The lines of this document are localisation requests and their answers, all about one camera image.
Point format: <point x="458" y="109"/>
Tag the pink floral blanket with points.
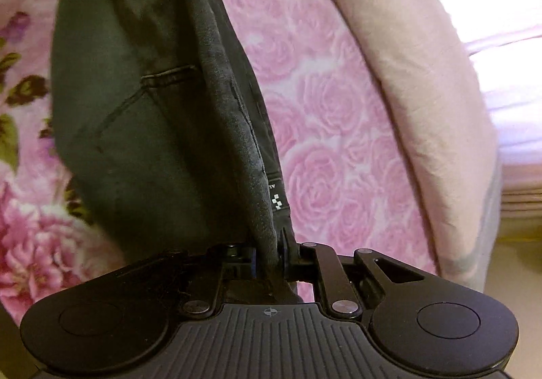
<point x="25" y="213"/>

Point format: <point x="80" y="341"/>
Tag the beige pillow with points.
<point x="415" y="65"/>

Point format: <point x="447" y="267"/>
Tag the dark grey jeans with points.
<point x="148" y="129"/>

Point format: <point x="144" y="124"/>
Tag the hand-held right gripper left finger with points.
<point x="253" y="266"/>

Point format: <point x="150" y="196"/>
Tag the pink curtain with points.
<point x="516" y="86"/>

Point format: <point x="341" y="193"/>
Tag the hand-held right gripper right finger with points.
<point x="284" y="256"/>

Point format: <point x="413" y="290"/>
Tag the pink rose bed sheet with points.
<point x="330" y="108"/>

